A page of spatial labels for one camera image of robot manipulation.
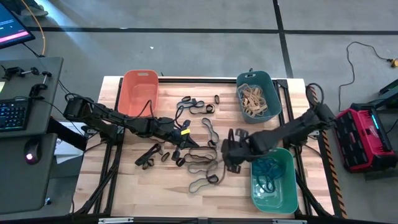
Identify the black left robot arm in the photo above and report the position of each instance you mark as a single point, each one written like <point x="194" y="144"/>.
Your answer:
<point x="102" y="116"/>

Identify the teal green plastic basket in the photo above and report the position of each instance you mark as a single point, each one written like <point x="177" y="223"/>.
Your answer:
<point x="280" y="199"/>

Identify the backlit black keyboard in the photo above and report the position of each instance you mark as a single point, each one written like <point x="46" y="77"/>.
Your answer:
<point x="14" y="115"/>

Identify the wide blue rubber band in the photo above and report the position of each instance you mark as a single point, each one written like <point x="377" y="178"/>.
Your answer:
<point x="267" y="165"/>

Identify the black metal clamp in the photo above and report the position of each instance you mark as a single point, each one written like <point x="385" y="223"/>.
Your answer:
<point x="12" y="72"/>
<point x="34" y="90"/>

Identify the yellow plug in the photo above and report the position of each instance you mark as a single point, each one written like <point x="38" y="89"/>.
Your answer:
<point x="394" y="63"/>

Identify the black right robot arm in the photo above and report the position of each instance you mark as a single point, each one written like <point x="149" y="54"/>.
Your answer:
<point x="289" y="130"/>

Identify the slate blue plastic basket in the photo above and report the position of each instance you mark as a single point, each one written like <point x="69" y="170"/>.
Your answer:
<point x="273" y="93"/>

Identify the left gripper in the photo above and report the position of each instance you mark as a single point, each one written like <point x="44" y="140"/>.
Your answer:
<point x="174" y="132"/>

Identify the red black power station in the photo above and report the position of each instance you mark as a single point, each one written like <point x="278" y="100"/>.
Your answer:
<point x="357" y="140"/>

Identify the white paper sheet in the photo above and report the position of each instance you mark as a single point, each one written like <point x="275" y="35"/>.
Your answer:
<point x="66" y="152"/>

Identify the black resistance band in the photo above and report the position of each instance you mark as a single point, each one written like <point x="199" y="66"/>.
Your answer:
<point x="189" y="169"/>

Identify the orange plastic basket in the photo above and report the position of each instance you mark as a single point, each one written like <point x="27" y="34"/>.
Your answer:
<point x="138" y="90"/>

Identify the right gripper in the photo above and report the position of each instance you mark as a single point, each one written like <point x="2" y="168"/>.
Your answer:
<point x="239" y="152"/>

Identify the black computer mouse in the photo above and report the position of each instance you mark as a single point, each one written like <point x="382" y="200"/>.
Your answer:
<point x="32" y="149"/>

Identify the grey desk top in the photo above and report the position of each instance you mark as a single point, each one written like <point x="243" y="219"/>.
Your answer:
<point x="18" y="186"/>
<point x="46" y="109"/>

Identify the computer monitor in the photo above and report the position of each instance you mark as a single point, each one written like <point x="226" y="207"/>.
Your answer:
<point x="12" y="28"/>

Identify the yellow black hazard tape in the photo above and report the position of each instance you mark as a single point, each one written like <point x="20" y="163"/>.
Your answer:
<point x="334" y="174"/>

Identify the green black device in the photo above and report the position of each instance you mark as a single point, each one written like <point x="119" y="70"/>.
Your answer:
<point x="390" y="93"/>

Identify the cream rubber band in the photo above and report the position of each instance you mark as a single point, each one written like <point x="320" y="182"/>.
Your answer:
<point x="253" y="101"/>
<point x="245" y="90"/>
<point x="252" y="110"/>

